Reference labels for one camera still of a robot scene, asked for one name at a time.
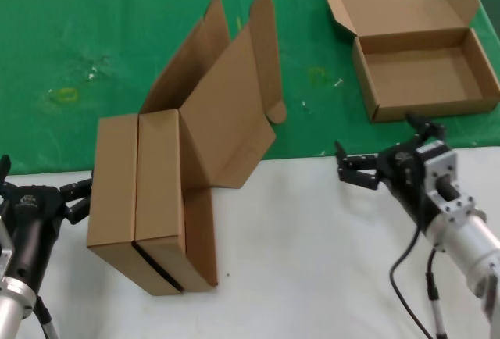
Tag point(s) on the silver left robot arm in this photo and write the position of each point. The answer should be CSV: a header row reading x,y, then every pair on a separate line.
x,y
11,311

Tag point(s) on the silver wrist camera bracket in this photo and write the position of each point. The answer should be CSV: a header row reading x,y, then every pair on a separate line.
x,y
4,253
441,167

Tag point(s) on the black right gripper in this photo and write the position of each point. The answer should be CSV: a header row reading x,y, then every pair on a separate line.
x,y
402,175

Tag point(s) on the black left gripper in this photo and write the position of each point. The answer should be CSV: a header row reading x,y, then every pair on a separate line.
x,y
35,222

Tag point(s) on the small white paper scrap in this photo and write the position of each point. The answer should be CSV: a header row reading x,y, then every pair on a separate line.
x,y
338,81

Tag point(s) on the brown cardboard box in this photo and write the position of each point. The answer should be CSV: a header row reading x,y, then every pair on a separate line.
x,y
158,175
422,77
115,179

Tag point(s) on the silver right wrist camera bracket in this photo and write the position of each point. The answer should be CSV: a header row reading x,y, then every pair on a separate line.
x,y
441,167

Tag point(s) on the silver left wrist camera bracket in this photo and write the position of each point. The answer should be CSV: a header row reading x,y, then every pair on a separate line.
x,y
4,253

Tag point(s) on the green table cloth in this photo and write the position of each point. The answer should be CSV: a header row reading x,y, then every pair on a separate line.
x,y
78,22

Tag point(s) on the short yellow tape strip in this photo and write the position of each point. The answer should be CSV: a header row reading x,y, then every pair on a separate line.
x,y
238,21

